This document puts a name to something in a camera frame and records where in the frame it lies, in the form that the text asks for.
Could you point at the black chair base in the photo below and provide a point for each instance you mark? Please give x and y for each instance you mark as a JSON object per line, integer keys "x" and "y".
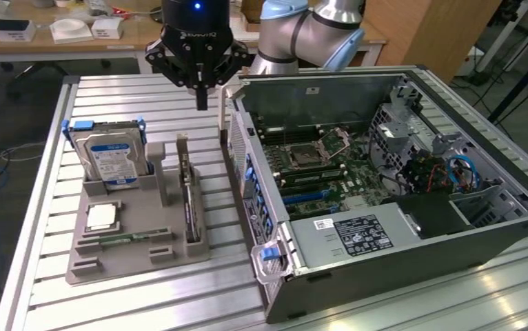
{"x": 29, "y": 70}

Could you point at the white square dish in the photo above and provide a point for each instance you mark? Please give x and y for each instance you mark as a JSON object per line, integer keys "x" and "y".
{"x": 71, "y": 32}

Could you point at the green motherboard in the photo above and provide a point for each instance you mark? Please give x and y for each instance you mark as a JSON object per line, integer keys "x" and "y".
{"x": 356, "y": 182}

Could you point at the white floor box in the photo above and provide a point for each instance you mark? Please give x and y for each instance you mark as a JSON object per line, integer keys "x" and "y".
{"x": 468, "y": 62}

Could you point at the CPU socket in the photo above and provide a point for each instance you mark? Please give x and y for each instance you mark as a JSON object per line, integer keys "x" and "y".
{"x": 303, "y": 155}

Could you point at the plain white box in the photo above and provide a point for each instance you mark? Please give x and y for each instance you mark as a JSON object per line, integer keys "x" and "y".
{"x": 107, "y": 29}

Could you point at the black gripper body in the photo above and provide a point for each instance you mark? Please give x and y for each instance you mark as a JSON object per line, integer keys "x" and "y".
{"x": 197, "y": 31}

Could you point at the wooden desk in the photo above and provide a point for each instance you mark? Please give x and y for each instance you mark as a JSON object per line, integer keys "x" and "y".
{"x": 39, "y": 48}

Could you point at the silver CPU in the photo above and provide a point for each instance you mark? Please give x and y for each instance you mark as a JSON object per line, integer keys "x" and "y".
{"x": 100, "y": 217}

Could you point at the open black PC case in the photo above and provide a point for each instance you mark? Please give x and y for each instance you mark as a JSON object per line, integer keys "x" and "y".
{"x": 360, "y": 293}

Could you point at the open socket cover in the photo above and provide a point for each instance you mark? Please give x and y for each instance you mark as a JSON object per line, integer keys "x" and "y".
{"x": 335, "y": 138}

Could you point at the silver drive cage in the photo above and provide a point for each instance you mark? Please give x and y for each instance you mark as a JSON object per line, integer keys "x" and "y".
{"x": 397, "y": 134}

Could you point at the blue case latch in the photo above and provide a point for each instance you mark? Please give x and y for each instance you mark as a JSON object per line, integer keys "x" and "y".
{"x": 269, "y": 254}

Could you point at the black lamp base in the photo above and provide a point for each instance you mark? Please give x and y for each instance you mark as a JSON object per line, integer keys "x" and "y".
{"x": 156, "y": 15}

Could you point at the grey power supply unit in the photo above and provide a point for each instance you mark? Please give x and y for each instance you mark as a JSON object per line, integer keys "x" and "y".
{"x": 324, "y": 248}

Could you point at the white box with dark top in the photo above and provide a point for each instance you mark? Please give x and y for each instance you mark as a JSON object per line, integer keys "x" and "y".
{"x": 13, "y": 32}

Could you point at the blue expansion slot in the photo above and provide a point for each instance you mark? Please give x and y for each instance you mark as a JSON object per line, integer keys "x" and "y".
{"x": 307, "y": 197}

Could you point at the green RAM stick on rack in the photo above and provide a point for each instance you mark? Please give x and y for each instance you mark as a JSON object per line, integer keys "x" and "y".
{"x": 125, "y": 237}

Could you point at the silver chipset heatsink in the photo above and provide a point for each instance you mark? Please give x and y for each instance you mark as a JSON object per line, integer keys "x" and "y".
{"x": 357, "y": 203}

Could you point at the low-profile graphics card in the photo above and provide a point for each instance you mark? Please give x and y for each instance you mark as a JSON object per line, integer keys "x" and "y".
{"x": 192, "y": 213}

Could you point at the hard disk in blue carrier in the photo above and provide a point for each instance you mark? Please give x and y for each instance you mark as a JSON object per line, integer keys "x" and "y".
{"x": 109, "y": 158}

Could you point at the wooden cabinet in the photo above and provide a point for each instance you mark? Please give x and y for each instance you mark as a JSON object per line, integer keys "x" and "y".
{"x": 429, "y": 34}

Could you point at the grey parts rack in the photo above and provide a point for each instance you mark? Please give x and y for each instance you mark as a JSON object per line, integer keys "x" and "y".
{"x": 153, "y": 220}

